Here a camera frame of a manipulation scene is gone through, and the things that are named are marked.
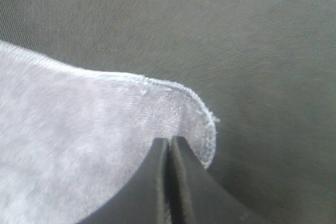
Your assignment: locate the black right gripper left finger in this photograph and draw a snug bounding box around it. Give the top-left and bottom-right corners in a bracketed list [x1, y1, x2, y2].
[79, 138, 169, 224]

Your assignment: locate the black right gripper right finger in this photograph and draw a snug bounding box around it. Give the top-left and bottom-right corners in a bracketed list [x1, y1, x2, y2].
[167, 136, 265, 223]

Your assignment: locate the grey microfibre towel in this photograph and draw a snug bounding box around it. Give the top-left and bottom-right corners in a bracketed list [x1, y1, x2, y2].
[1, 41, 216, 223]

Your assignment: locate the black table cloth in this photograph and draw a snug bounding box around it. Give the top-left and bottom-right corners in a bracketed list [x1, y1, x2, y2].
[1, 0, 335, 223]

